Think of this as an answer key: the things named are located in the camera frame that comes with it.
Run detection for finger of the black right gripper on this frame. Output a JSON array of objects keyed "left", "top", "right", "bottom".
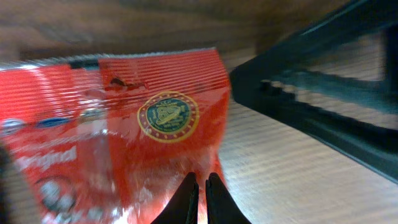
[{"left": 230, "top": 0, "right": 397, "bottom": 182}]

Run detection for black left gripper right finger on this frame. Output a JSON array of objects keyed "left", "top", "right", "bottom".
[{"left": 205, "top": 172, "right": 251, "bottom": 224}]

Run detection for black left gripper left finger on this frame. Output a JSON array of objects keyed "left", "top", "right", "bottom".
[{"left": 151, "top": 172, "right": 199, "bottom": 224}]

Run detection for red Hacks candy bag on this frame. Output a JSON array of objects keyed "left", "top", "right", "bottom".
[{"left": 1, "top": 49, "right": 230, "bottom": 223}]

